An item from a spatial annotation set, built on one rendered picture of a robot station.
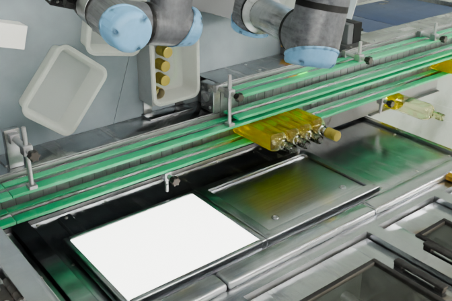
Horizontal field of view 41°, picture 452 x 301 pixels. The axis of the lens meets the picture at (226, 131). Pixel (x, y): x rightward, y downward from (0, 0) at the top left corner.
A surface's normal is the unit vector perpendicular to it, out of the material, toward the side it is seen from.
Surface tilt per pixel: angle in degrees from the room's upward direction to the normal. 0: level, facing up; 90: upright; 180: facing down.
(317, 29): 47
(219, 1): 1
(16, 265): 90
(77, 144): 90
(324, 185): 90
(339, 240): 90
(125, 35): 10
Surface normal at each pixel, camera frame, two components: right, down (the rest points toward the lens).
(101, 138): 0.00, -0.91
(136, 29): 0.56, 0.47
